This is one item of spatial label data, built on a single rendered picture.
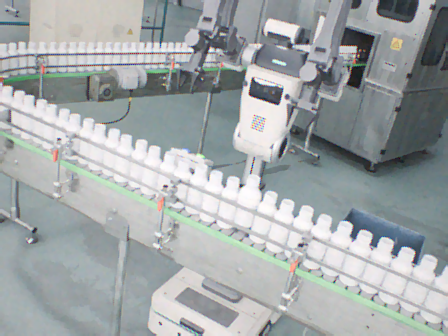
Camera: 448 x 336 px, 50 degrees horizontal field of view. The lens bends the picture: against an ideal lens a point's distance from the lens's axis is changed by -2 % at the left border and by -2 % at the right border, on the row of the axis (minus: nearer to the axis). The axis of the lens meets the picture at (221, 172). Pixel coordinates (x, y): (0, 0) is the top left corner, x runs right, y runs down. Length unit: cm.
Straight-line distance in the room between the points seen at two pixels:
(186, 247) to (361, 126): 377
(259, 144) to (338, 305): 85
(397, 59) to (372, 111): 56
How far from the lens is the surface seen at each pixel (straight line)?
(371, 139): 514
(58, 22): 540
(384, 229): 204
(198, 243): 157
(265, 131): 202
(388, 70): 500
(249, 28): 786
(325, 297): 146
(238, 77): 381
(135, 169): 165
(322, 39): 173
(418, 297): 143
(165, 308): 237
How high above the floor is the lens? 179
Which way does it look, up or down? 25 degrees down
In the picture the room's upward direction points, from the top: 12 degrees clockwise
